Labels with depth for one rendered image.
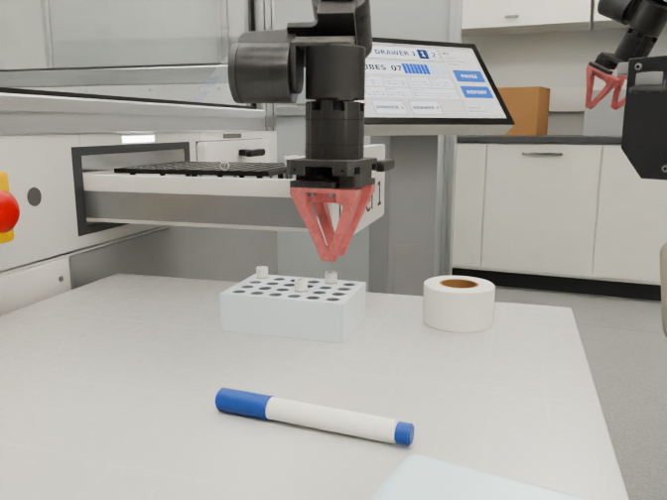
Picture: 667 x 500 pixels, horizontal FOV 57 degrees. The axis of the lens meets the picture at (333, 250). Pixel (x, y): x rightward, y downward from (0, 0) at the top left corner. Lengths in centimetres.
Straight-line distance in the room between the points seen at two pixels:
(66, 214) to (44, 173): 6
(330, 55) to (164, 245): 53
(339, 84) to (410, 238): 123
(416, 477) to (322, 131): 37
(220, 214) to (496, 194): 307
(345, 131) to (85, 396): 31
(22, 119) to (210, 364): 38
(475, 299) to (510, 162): 312
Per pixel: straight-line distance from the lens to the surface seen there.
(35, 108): 80
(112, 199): 83
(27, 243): 79
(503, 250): 377
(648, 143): 94
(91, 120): 87
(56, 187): 82
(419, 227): 180
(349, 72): 59
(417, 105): 168
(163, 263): 102
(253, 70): 60
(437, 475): 29
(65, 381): 53
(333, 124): 58
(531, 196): 371
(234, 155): 120
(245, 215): 74
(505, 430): 43
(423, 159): 178
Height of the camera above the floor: 95
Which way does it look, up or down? 11 degrees down
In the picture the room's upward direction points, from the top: straight up
